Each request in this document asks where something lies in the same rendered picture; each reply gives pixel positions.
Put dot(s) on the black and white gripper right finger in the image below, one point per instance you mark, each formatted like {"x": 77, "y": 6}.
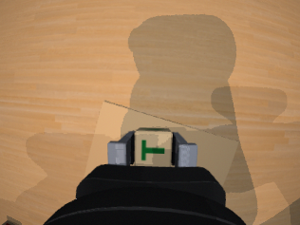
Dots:
{"x": 187, "y": 152}

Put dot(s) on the beige flat mat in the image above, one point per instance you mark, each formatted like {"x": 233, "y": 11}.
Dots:
{"x": 214, "y": 152}

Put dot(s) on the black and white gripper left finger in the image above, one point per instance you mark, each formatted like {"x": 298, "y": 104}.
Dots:
{"x": 122, "y": 152}

